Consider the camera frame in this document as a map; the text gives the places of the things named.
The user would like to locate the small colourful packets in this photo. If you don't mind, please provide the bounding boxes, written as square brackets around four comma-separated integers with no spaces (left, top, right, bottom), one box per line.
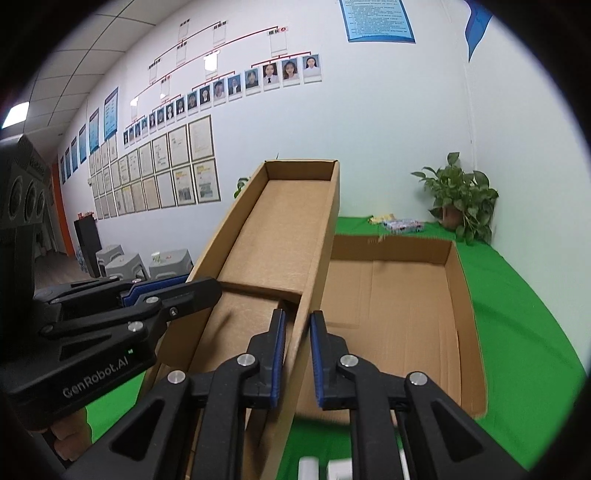
[383,219,424,234]

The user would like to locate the large blue notice poster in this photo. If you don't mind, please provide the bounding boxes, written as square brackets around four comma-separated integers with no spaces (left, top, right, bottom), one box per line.
[339,0,416,44]

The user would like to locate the ceiling light panel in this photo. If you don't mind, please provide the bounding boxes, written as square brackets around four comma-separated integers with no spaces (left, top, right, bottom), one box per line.
[2,102,29,129]

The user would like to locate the grey plastic stool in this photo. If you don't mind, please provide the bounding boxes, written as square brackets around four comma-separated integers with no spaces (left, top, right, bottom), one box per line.
[95,244,125,273]
[148,249,194,278]
[105,254,148,280]

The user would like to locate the blue wall decal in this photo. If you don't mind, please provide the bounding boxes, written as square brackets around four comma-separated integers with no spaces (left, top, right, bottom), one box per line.
[465,7,493,63]

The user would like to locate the black cabinet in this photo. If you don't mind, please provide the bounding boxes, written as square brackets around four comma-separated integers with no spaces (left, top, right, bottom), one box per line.
[74,218,102,278]

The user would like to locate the large cardboard box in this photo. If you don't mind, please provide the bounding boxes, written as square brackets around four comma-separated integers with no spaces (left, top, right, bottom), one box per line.
[295,234,489,420]

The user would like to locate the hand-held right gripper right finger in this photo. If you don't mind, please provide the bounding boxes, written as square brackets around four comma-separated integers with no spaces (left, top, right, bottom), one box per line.
[309,310,532,480]

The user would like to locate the green tablecloth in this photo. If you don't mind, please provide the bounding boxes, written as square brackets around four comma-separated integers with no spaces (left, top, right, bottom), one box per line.
[85,215,588,480]

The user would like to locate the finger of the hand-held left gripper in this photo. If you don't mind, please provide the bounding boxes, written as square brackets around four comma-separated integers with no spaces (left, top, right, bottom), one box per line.
[32,274,191,324]
[39,277,223,386]

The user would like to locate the group of framed certificates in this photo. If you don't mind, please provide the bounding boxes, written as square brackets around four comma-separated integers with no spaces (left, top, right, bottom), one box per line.
[88,114,221,221]

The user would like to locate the row of blue wall posters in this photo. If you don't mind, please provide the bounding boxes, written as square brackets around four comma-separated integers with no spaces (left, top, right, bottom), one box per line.
[59,87,120,185]

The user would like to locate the person's left hand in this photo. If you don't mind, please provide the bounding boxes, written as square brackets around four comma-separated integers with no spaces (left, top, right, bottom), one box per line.
[48,408,95,472]

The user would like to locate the potted plant in brown pot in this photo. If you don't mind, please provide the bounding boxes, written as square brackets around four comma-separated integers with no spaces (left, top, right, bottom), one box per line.
[411,152,500,245]

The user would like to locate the wall chart of portrait photos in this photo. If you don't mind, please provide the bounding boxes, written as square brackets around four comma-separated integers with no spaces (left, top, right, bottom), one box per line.
[122,18,324,149]

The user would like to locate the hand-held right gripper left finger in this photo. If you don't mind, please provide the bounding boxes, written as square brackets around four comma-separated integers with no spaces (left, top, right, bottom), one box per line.
[62,308,296,480]

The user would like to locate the narrow cardboard insert box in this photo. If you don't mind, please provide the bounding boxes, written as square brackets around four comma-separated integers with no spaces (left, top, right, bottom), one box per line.
[141,159,341,480]

